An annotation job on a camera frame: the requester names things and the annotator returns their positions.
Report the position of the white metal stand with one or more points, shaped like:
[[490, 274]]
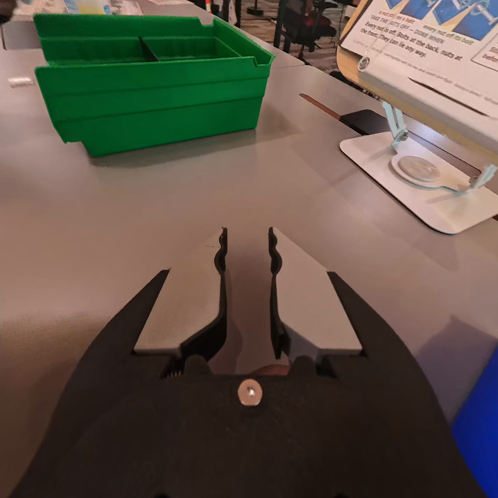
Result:
[[439, 210]]

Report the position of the barcode printed sheet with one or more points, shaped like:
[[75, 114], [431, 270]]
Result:
[[126, 7]]

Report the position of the blue plastic bin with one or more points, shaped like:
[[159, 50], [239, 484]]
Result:
[[480, 435]]

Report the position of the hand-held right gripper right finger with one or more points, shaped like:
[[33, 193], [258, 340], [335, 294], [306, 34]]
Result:
[[311, 307]]

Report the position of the blue white wipes canister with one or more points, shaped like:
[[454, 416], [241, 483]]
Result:
[[91, 6]]

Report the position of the black red office chair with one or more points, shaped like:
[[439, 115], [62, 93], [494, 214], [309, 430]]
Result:
[[307, 23]]

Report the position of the small white cylinder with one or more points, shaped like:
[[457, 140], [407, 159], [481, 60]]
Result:
[[21, 82]]

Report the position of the green plastic bin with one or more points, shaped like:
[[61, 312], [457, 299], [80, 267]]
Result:
[[155, 116]]

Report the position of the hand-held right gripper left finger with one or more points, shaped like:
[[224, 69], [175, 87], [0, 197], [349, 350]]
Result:
[[183, 307]]

